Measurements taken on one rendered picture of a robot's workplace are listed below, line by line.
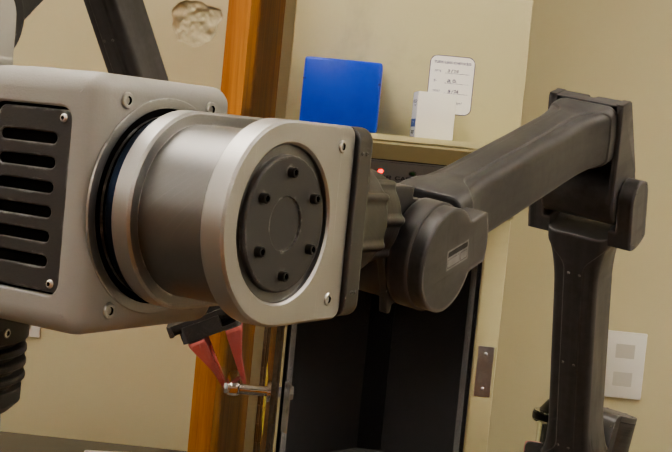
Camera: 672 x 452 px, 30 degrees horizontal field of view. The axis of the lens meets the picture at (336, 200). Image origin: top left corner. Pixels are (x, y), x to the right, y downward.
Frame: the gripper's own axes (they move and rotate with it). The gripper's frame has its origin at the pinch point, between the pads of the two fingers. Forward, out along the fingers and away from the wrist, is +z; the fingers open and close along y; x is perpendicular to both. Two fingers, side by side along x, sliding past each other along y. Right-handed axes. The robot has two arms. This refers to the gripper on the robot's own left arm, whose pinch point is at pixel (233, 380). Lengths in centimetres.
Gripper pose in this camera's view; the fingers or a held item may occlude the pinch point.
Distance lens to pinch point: 152.6
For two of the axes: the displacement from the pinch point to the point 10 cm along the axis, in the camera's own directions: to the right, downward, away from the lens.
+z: 3.3, 9.4, 0.7
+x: 0.7, 0.5, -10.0
